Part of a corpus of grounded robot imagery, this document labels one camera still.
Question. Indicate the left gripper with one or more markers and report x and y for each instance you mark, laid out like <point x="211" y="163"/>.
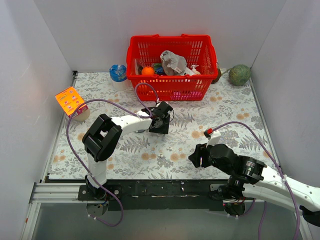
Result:
<point x="158" y="125"/>

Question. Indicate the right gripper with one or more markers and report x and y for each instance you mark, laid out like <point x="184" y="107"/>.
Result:
<point x="198" y="155"/>

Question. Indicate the purple earbud charging case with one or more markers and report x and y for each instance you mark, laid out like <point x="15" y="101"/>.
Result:
<point x="140" y="131"/>

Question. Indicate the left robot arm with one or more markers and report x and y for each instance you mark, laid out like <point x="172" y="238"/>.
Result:
<point x="101" y="139"/>

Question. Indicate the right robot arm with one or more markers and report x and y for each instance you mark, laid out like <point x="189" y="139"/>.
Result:
<point x="251" y="178"/>

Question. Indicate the orange fruit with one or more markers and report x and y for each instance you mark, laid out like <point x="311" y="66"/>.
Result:
<point x="148" y="71"/>

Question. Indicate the green blue item in basket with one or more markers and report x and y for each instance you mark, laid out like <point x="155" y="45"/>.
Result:
<point x="158" y="69"/>

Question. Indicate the red plastic shopping basket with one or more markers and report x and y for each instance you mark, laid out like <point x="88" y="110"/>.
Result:
<point x="145" y="50"/>

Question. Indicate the crumpled grey plastic bag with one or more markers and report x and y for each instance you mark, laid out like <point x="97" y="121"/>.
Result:
<point x="173" y="64"/>

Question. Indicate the floral patterned table mat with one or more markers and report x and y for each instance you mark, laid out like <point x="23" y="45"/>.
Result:
<point x="232" y="108"/>

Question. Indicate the white pump bottle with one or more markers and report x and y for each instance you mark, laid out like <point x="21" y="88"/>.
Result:
<point x="192" y="71"/>

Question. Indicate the blue lidded white cup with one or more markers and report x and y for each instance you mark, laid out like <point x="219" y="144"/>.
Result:
<point x="118" y="77"/>

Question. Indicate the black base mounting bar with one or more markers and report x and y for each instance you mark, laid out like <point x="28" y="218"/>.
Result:
<point x="162" y="194"/>

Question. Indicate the beige round container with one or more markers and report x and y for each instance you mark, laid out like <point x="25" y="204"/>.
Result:
<point x="82" y="116"/>

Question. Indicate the green melon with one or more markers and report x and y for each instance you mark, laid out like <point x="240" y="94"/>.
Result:
<point x="239" y="74"/>

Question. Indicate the orange snack box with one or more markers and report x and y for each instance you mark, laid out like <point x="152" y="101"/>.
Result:
<point x="69" y="99"/>

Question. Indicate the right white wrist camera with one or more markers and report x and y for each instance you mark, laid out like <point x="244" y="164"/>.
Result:
<point x="213" y="137"/>

